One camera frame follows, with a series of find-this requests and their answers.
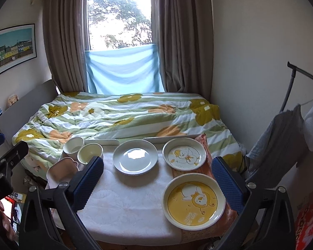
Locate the white ribbed bowl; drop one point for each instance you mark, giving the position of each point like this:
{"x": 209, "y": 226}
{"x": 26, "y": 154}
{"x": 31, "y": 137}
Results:
{"x": 72, "y": 147}

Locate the white bed footboard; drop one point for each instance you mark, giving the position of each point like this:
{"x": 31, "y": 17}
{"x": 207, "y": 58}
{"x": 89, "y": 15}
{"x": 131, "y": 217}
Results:
{"x": 153, "y": 140}

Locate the yellow bear pattern plate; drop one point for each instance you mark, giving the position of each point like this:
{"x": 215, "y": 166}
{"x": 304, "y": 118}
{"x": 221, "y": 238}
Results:
{"x": 193, "y": 202}

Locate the cream flower pattern bowl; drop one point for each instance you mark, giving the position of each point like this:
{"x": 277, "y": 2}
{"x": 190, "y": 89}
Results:
{"x": 88, "y": 151}

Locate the red patterned bag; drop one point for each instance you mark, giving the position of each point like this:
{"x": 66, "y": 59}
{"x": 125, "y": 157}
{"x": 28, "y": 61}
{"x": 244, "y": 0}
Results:
{"x": 304, "y": 224}

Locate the green floral striped duvet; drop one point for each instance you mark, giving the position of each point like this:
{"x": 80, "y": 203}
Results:
{"x": 123, "y": 117}

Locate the grey hanging garment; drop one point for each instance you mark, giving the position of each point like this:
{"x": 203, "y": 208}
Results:
{"x": 278, "y": 149}

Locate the framed houses picture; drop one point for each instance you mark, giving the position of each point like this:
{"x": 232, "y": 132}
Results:
{"x": 17, "y": 45}

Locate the white table cloth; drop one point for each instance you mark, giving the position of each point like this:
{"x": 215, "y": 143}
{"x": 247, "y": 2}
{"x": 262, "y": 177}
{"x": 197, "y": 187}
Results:
{"x": 127, "y": 209}

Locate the pink bear shaped dish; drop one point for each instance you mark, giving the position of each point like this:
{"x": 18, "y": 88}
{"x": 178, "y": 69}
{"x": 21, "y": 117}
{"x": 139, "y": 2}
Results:
{"x": 63, "y": 171}

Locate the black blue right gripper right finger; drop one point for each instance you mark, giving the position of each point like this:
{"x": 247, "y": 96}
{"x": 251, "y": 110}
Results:
{"x": 277, "y": 228}

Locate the plain white plate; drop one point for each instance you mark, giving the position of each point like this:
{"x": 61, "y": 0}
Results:
{"x": 135, "y": 157}

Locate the right brown curtain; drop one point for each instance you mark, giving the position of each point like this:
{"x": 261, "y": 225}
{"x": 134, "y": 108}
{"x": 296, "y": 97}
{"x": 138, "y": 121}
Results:
{"x": 183, "y": 32}

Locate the red phone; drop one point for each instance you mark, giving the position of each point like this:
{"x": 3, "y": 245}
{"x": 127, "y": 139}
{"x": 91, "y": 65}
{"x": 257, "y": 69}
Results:
{"x": 13, "y": 209}

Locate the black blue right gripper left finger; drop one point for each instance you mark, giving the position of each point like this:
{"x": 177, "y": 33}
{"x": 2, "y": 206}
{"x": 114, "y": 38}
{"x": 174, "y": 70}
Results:
{"x": 38, "y": 229}

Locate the window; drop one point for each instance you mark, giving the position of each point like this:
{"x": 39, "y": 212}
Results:
{"x": 116, "y": 24}

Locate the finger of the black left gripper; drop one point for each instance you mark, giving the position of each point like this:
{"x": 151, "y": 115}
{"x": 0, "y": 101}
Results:
{"x": 13, "y": 157}

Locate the white duck pattern plate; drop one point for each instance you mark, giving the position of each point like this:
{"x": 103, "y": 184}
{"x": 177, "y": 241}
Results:
{"x": 184, "y": 154}

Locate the grey bed headboard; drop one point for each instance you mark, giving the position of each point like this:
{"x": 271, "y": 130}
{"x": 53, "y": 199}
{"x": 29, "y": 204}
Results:
{"x": 16, "y": 116}

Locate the black clothes rack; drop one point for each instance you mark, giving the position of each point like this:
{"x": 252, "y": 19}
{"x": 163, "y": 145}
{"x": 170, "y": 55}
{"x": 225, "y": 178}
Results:
{"x": 295, "y": 69}

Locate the light blue window cloth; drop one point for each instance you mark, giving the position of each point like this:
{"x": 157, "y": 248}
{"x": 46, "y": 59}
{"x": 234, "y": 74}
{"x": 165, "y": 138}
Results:
{"x": 124, "y": 71}

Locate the left brown curtain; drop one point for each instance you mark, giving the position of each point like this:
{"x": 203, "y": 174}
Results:
{"x": 64, "y": 45}

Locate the small figurine on headboard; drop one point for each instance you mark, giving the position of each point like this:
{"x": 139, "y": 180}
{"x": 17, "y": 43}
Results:
{"x": 12, "y": 99}

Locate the brown curtain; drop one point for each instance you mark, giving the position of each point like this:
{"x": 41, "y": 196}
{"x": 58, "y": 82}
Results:
{"x": 183, "y": 32}
{"x": 64, "y": 45}

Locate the person's left hand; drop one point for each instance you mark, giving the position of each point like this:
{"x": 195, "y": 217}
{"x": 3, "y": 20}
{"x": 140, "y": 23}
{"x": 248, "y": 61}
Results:
{"x": 4, "y": 222}

